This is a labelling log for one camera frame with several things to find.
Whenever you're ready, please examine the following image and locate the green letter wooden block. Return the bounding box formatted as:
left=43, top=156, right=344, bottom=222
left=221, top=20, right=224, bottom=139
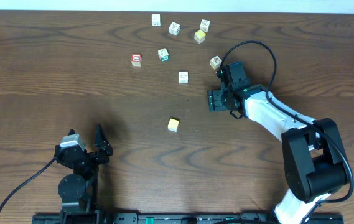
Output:
left=157, top=48, right=170, bottom=62

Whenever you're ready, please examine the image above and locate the right black cable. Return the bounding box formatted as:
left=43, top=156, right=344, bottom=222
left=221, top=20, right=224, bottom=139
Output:
left=218, top=40, right=354, bottom=205

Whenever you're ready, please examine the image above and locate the plain yellow wooden block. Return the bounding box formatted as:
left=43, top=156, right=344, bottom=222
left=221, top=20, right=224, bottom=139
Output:
left=167, top=118, right=180, bottom=132

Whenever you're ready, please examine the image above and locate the yellow top wooden block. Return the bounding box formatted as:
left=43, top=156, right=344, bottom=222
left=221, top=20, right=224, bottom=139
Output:
left=194, top=30, right=207, bottom=44

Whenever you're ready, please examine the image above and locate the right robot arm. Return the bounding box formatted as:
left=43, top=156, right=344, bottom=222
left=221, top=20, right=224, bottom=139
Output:
left=208, top=78, right=354, bottom=223

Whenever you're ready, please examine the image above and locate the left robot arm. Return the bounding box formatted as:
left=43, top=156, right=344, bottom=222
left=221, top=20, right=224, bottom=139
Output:
left=54, top=124, right=113, bottom=213

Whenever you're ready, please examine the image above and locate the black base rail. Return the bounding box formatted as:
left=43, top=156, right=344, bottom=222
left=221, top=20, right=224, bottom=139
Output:
left=32, top=212, right=345, bottom=224

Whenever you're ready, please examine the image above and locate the white block top left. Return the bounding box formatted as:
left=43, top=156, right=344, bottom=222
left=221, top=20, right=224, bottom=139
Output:
left=151, top=14, right=161, bottom=27

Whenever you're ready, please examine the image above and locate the left black cable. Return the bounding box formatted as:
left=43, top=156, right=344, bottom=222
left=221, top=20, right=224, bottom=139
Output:
left=0, top=157, right=58, bottom=224

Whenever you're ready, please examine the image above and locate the white block top right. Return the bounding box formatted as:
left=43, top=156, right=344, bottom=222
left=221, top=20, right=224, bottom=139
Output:
left=200, top=19, right=210, bottom=32

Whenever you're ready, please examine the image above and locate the acorn picture wooden block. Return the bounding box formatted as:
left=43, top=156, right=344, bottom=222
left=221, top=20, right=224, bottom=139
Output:
left=210, top=56, right=222, bottom=70

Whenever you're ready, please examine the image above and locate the black cable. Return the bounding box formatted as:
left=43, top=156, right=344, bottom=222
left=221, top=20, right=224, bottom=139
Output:
left=218, top=40, right=354, bottom=205
left=0, top=157, right=58, bottom=224

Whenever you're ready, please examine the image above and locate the red letter wooden block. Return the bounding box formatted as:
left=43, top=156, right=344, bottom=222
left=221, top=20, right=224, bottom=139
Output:
left=131, top=54, right=142, bottom=67

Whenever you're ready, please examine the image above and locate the white block red bug drawing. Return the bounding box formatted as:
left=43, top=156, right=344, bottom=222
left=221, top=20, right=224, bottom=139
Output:
left=179, top=71, right=189, bottom=83

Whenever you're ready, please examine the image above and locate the white block black drawing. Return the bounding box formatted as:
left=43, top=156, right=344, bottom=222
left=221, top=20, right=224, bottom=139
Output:
left=169, top=22, right=180, bottom=35

